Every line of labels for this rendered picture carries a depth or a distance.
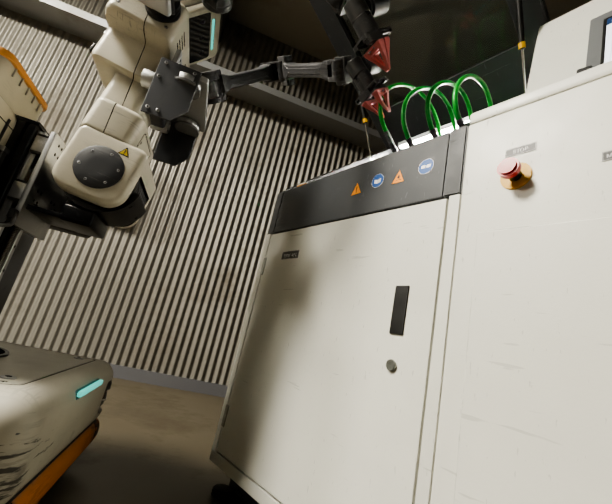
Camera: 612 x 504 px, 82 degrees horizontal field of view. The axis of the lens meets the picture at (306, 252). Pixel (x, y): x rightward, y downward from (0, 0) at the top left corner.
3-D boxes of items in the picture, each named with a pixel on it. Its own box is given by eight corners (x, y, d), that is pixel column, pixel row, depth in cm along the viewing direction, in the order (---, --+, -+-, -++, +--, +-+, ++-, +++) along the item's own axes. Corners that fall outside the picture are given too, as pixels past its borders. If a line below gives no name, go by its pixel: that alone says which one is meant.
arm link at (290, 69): (277, 86, 151) (273, 57, 145) (289, 83, 154) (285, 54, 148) (339, 88, 119) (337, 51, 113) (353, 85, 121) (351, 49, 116)
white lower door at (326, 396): (213, 450, 103) (269, 233, 121) (220, 450, 104) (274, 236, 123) (398, 602, 53) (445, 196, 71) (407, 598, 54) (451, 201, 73)
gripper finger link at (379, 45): (407, 58, 96) (391, 27, 96) (390, 64, 93) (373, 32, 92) (391, 73, 102) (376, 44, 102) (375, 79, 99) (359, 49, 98)
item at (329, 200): (273, 232, 121) (284, 191, 125) (283, 237, 123) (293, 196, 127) (441, 197, 73) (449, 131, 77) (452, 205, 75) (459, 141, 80)
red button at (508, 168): (489, 182, 61) (491, 156, 63) (499, 192, 64) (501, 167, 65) (522, 175, 57) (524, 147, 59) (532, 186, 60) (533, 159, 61)
